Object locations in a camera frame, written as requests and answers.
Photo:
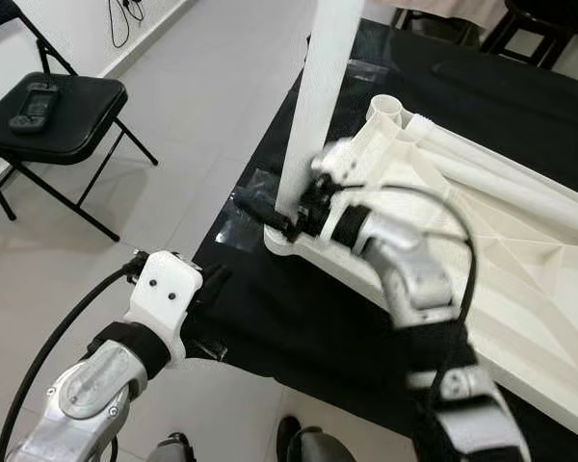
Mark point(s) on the clear tape strip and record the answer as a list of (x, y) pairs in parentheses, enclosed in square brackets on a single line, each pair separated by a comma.
[(366, 69)]

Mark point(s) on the grey robot left leg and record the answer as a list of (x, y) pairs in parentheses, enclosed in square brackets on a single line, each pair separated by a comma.
[(171, 449)]

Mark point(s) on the grey robot leg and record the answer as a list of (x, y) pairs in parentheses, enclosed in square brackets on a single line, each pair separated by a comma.
[(318, 443), (171, 449)]

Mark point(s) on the clear tape cross patch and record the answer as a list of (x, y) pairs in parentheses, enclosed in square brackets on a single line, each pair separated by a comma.
[(236, 231)]

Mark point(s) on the black tablecloth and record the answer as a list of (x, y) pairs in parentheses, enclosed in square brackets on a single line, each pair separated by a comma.
[(299, 308)]

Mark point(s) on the white plastic table top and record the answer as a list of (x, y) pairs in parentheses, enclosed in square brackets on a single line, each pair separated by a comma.
[(520, 269)]

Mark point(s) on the black folding chair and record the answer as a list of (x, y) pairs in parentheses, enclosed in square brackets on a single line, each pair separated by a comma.
[(67, 115)]

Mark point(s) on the black wooden stool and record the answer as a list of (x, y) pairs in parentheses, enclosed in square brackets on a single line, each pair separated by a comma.
[(539, 14)]

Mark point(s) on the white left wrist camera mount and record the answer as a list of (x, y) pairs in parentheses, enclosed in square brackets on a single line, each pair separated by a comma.
[(164, 289)]

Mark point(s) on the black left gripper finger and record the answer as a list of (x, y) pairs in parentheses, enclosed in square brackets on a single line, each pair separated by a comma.
[(217, 281)]

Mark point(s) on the black remote control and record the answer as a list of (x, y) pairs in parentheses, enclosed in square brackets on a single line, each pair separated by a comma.
[(34, 106)]

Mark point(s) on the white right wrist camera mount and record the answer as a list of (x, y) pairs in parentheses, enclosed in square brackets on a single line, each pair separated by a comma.
[(337, 159)]

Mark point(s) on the grey robot right leg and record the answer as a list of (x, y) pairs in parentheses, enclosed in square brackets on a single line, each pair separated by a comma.
[(318, 443)]

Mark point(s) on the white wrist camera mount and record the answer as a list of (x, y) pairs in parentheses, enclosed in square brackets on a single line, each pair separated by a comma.
[(164, 289), (337, 159)]

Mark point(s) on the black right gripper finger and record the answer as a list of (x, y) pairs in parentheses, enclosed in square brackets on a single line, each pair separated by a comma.
[(260, 207)]

